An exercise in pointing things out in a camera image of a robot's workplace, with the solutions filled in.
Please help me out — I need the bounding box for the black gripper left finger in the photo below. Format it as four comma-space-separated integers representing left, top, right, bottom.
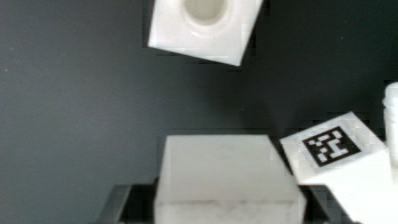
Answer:
88, 184, 154, 224

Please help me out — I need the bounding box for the white chair seat with pegs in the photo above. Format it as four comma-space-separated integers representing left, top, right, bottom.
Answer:
381, 82, 398, 145

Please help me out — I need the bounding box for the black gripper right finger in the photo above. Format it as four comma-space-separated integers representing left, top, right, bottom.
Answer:
300, 185, 362, 224

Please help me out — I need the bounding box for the white tagged cube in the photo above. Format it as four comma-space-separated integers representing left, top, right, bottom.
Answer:
147, 0, 264, 66
280, 112, 398, 224

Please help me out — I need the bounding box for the white threaded chair leg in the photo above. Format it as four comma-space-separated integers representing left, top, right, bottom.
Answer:
154, 135, 305, 224

